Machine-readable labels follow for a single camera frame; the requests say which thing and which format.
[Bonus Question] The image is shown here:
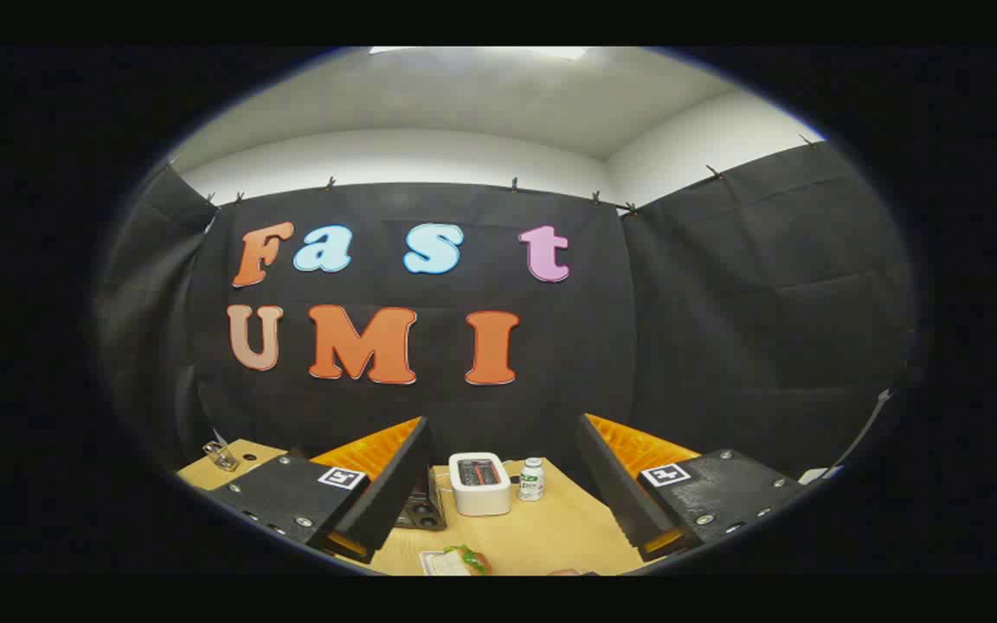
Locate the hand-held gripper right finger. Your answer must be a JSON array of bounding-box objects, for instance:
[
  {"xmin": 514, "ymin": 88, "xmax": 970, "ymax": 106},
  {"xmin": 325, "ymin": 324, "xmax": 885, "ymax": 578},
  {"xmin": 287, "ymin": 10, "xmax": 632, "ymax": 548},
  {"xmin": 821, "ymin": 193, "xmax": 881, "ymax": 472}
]
[{"xmin": 578, "ymin": 413, "xmax": 808, "ymax": 563}]

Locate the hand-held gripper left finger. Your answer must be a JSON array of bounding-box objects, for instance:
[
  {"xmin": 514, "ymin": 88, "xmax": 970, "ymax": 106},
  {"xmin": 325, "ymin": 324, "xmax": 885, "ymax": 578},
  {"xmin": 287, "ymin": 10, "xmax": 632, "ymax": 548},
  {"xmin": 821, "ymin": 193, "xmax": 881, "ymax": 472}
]
[{"xmin": 204, "ymin": 416, "xmax": 436, "ymax": 565}]

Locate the white toaster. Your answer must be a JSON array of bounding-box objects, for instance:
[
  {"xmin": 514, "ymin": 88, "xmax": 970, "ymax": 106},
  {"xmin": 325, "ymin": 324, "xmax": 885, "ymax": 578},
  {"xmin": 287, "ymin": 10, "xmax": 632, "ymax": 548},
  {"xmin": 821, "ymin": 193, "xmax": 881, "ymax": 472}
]
[{"xmin": 448, "ymin": 452, "xmax": 513, "ymax": 517}]

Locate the ceiling light panel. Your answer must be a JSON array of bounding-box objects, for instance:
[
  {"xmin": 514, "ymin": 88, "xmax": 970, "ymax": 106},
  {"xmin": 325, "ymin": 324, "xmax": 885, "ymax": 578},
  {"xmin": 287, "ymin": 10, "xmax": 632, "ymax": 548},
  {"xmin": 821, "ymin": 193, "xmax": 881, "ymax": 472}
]
[{"xmin": 367, "ymin": 46, "xmax": 588, "ymax": 61}]

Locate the white flat panel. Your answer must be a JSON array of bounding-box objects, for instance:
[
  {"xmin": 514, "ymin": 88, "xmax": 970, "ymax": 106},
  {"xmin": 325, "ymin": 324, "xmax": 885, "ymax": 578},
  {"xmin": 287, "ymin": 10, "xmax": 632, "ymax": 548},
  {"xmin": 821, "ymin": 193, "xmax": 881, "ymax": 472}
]
[{"xmin": 797, "ymin": 389, "xmax": 893, "ymax": 485}]

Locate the lettuce sandwich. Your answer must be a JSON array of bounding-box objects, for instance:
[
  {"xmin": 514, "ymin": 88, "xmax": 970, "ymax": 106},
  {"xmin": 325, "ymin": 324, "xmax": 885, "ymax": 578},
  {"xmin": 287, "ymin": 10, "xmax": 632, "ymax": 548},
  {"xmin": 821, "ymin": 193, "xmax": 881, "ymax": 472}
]
[{"xmin": 442, "ymin": 544, "xmax": 492, "ymax": 576}]

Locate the white ribbed tray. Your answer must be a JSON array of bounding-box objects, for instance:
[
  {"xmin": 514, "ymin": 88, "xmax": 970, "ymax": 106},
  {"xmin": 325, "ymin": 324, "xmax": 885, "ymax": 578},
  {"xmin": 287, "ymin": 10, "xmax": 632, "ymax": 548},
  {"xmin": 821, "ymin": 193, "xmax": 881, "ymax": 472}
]
[{"xmin": 419, "ymin": 550, "xmax": 473, "ymax": 576}]

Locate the black toaster oven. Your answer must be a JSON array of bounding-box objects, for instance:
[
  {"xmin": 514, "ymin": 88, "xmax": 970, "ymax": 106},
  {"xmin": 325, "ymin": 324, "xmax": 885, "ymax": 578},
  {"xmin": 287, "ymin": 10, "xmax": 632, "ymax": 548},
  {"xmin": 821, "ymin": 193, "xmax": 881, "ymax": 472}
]
[{"xmin": 395, "ymin": 487, "xmax": 448, "ymax": 531}]

